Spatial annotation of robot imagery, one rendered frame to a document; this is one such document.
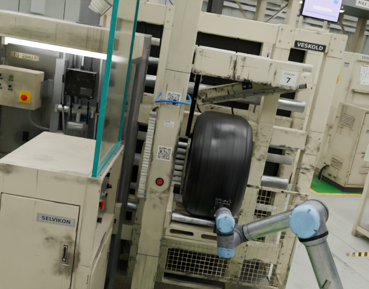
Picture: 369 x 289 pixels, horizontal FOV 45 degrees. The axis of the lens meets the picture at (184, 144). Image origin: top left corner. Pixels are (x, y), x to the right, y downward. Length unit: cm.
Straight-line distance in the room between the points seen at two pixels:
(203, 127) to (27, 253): 101
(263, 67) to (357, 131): 440
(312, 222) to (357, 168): 532
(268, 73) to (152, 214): 101
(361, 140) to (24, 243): 567
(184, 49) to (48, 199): 101
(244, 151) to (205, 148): 19
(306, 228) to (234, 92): 120
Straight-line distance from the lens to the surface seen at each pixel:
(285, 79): 260
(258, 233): 201
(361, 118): 682
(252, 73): 257
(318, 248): 179
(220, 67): 255
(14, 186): 182
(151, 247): 256
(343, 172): 701
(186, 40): 228
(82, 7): 264
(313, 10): 634
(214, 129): 224
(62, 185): 176
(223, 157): 218
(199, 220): 240
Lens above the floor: 184
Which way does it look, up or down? 14 degrees down
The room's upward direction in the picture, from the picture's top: 10 degrees clockwise
